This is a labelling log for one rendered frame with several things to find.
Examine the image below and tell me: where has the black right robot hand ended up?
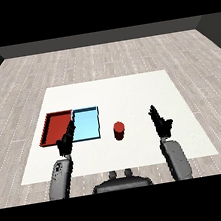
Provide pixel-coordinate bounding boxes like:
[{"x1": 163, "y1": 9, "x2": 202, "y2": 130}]
[{"x1": 146, "y1": 101, "x2": 177, "y2": 142}]

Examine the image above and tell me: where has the light blue shallow open box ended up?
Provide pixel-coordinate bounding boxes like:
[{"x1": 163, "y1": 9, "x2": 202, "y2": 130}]
[{"x1": 66, "y1": 105, "x2": 104, "y2": 144}]

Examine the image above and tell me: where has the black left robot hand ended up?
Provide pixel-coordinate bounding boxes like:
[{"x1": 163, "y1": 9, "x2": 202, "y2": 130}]
[{"x1": 52, "y1": 119, "x2": 81, "y2": 159}]

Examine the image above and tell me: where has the red can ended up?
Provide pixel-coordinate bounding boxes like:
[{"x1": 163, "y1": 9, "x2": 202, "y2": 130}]
[{"x1": 111, "y1": 120, "x2": 127, "y2": 142}]

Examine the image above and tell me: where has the dark grey robot body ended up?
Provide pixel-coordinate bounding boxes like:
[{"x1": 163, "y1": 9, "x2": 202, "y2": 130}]
[{"x1": 89, "y1": 165, "x2": 155, "y2": 195}]

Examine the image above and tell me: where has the red shallow open box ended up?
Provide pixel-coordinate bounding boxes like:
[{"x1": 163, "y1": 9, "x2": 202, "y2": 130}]
[{"x1": 34, "y1": 109, "x2": 78, "y2": 149}]

